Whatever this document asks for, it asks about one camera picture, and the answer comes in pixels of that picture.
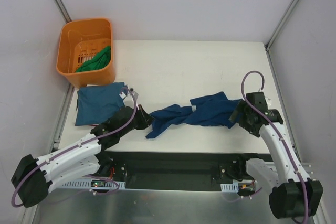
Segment dark blue t shirt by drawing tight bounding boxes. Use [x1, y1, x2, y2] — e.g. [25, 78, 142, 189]
[146, 91, 241, 139]

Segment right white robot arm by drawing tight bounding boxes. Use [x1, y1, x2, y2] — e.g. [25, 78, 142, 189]
[229, 92, 323, 223]

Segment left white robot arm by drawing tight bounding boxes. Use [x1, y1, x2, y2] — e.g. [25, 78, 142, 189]
[11, 105, 154, 208]

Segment folded light blue t shirt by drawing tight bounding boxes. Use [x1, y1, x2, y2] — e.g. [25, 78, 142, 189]
[75, 82, 127, 126]

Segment green t shirt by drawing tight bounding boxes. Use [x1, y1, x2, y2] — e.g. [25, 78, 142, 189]
[76, 46, 111, 72]

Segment orange plastic basket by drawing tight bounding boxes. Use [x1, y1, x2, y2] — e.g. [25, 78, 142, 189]
[56, 18, 116, 88]

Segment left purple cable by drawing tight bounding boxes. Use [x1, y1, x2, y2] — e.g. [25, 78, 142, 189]
[12, 87, 140, 208]

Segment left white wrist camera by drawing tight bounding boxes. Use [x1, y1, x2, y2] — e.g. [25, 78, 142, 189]
[119, 86, 139, 104]

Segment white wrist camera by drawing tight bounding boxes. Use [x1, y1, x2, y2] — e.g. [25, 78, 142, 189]
[119, 86, 139, 104]
[258, 89, 272, 108]

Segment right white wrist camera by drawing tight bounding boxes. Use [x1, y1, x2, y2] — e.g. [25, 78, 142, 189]
[258, 89, 272, 108]

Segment right slotted cable duct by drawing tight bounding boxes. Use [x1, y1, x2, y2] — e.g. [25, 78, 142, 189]
[220, 183, 239, 193]

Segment slotted cable duct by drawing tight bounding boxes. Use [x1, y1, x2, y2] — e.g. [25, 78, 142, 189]
[55, 178, 126, 190]
[220, 183, 239, 193]

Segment aluminium rail frame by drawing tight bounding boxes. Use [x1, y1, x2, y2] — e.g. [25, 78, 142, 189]
[33, 157, 316, 183]

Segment left slotted cable duct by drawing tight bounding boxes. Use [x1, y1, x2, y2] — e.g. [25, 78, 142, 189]
[55, 178, 126, 190]

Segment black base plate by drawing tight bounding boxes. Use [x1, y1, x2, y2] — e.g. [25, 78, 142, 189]
[97, 151, 272, 191]

